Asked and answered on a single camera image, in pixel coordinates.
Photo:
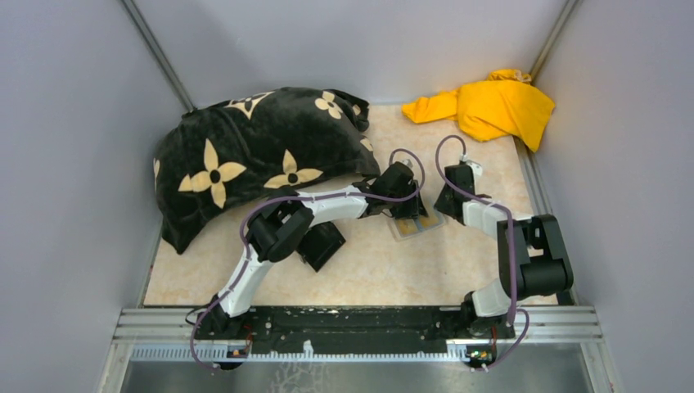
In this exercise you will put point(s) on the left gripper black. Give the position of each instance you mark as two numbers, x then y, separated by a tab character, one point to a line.
415	208

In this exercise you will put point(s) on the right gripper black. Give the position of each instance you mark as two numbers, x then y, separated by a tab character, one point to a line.
439	205

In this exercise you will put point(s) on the gold VIP credit card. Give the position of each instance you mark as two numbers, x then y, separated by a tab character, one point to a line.
405	228

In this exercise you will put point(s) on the beige card holder wallet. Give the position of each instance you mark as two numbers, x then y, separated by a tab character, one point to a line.
391	224

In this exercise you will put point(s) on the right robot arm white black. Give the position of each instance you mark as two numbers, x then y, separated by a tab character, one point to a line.
532	256

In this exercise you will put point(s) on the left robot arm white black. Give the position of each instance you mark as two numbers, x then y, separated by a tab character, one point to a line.
302	222

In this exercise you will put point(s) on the black card tray box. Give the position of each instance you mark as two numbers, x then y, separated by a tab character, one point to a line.
319	244

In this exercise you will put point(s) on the yellow cloth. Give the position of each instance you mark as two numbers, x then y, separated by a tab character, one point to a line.
506	103

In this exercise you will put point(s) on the black floral plush pillow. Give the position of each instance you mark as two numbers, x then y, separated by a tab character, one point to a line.
226	155

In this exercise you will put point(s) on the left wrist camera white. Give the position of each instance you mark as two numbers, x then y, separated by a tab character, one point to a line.
405	161

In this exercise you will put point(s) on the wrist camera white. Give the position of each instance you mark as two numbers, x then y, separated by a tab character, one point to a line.
475	167
405	161

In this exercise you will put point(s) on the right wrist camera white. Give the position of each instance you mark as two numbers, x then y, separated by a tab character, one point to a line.
475	167

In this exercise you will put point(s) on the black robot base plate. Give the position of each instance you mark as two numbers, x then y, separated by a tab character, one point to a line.
353	343

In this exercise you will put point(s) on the white toothed cable strip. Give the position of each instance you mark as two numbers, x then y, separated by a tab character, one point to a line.
222	353

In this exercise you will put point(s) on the aluminium front rail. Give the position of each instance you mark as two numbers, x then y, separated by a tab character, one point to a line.
541	324

